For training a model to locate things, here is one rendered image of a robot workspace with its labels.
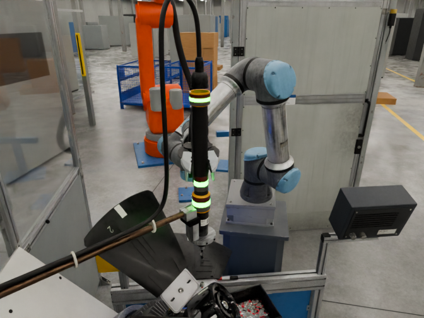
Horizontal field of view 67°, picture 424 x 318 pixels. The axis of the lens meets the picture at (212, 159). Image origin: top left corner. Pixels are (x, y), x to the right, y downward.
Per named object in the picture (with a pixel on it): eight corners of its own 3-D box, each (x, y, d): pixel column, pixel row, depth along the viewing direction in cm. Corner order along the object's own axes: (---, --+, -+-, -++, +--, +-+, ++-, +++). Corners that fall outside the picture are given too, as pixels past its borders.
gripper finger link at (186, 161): (191, 191, 70) (196, 173, 79) (190, 167, 68) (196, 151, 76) (177, 190, 71) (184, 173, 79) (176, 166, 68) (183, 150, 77)
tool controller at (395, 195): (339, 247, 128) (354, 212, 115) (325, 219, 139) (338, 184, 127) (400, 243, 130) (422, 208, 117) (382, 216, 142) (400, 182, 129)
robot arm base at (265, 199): (238, 186, 156) (238, 168, 151) (269, 184, 156) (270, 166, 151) (241, 204, 142) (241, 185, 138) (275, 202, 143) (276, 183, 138)
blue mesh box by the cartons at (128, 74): (119, 109, 735) (114, 64, 696) (141, 97, 849) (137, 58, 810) (156, 111, 719) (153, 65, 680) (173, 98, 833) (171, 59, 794)
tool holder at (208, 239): (192, 253, 75) (192, 217, 71) (175, 238, 80) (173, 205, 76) (221, 238, 80) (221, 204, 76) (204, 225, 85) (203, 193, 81)
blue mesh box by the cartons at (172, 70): (161, 110, 724) (158, 65, 685) (180, 98, 836) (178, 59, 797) (198, 113, 704) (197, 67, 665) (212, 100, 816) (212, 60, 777)
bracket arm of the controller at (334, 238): (323, 243, 130) (323, 237, 129) (320, 238, 132) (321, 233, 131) (378, 240, 132) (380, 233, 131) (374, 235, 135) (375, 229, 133)
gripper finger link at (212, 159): (224, 188, 71) (212, 171, 80) (224, 164, 69) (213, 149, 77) (211, 190, 71) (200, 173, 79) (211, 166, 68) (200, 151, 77)
